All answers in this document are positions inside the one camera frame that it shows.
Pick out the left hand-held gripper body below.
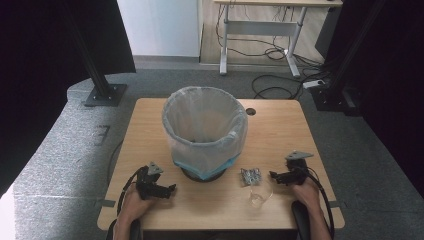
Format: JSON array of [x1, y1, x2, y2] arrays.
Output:
[[135, 161, 169, 201]]

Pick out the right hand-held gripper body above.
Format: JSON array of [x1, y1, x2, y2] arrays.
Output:
[[283, 150, 315, 186]]

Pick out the silver wrapper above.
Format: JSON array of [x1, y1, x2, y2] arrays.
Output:
[[239, 167, 263, 187]]

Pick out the clear plastic cup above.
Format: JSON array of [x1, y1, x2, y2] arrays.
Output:
[[247, 181, 274, 208]]

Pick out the trash bin with plastic liner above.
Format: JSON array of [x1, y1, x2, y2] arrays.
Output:
[[161, 85, 250, 181]]

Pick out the person's left hand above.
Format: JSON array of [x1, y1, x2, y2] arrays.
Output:
[[120, 184, 158, 219]]

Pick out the person's right hand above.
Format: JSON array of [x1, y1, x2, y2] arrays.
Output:
[[292, 179, 322, 210]]

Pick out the black metal stand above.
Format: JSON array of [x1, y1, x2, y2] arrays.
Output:
[[63, 0, 129, 108], [309, 0, 389, 117]]

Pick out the white power strip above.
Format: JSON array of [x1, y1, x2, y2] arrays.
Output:
[[302, 78, 326, 90]]

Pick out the black curtain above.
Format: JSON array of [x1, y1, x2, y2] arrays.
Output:
[[0, 0, 137, 198], [314, 0, 424, 198]]

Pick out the black floor cables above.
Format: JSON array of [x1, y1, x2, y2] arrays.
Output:
[[214, 4, 334, 101]]

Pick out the white frame desk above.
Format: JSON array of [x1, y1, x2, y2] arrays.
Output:
[[213, 0, 344, 79]]

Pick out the white wall panel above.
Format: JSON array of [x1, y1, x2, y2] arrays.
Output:
[[116, 0, 204, 58]]

